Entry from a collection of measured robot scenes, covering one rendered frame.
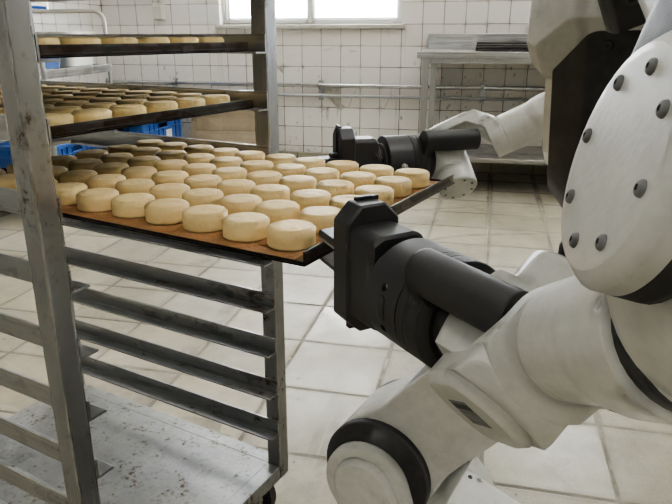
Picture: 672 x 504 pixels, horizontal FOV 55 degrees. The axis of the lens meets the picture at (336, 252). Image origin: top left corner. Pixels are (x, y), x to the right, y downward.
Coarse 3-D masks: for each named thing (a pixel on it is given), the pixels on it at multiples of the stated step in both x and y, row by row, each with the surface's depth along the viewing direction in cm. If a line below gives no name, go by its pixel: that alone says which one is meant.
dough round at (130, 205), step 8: (112, 200) 76; (120, 200) 75; (128, 200) 75; (136, 200) 75; (144, 200) 75; (112, 208) 75; (120, 208) 74; (128, 208) 74; (136, 208) 74; (120, 216) 75; (128, 216) 74; (136, 216) 75; (144, 216) 75
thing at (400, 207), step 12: (132, 144) 117; (0, 168) 96; (432, 180) 94; (444, 180) 90; (420, 192) 83; (432, 192) 86; (396, 204) 77; (408, 204) 80; (72, 216) 75; (120, 228) 72; (132, 228) 71; (180, 240) 68; (192, 240) 67; (240, 252) 64; (252, 252) 63; (312, 252) 61; (324, 252) 63; (300, 264) 60
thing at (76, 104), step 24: (0, 96) 103; (48, 96) 103; (72, 96) 103; (96, 96) 106; (120, 96) 106; (144, 96) 104; (168, 96) 103; (192, 96) 105; (216, 96) 103; (72, 120) 80
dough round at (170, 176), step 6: (156, 174) 88; (162, 174) 88; (168, 174) 88; (174, 174) 88; (180, 174) 88; (186, 174) 89; (156, 180) 87; (162, 180) 87; (168, 180) 87; (174, 180) 87; (180, 180) 87
